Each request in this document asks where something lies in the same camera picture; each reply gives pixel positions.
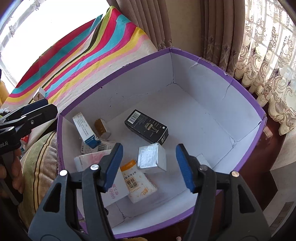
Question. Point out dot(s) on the person's left hand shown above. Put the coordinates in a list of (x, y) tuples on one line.
[(18, 171)]

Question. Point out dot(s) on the grey white box pink print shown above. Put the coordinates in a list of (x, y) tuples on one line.
[(120, 194)]

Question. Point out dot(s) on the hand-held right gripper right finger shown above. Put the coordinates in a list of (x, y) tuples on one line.
[(185, 166)]

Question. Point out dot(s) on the white red printed box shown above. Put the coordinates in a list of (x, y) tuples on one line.
[(25, 141)]

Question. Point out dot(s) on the rainbow striped cushion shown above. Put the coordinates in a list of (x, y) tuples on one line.
[(81, 51)]

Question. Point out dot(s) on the beige striped velvet cushion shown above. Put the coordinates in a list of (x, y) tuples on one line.
[(39, 166)]

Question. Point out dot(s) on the small brown white box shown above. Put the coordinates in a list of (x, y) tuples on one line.
[(101, 128)]

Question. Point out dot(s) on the small blue white box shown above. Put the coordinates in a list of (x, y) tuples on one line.
[(85, 129)]

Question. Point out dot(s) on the white box with barcode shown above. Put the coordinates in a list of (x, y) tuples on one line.
[(101, 147)]

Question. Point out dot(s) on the beige pleated curtain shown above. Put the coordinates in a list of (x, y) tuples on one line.
[(161, 23)]

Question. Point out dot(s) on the orange white packet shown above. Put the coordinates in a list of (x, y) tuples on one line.
[(136, 185)]

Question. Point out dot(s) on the black box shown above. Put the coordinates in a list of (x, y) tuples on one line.
[(148, 127)]

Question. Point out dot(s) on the small white box red print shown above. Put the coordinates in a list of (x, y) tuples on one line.
[(38, 93)]

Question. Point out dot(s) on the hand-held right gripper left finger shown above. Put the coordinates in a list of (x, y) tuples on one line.
[(114, 166)]

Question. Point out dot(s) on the cream embroidered lace curtain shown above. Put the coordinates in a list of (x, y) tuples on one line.
[(272, 58)]

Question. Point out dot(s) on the silver foil box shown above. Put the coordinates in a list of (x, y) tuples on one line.
[(151, 157)]

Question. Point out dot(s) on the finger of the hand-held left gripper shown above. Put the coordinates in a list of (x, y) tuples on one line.
[(46, 113), (38, 103)]

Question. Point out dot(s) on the purple cardboard storage box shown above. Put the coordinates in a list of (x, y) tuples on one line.
[(208, 115)]

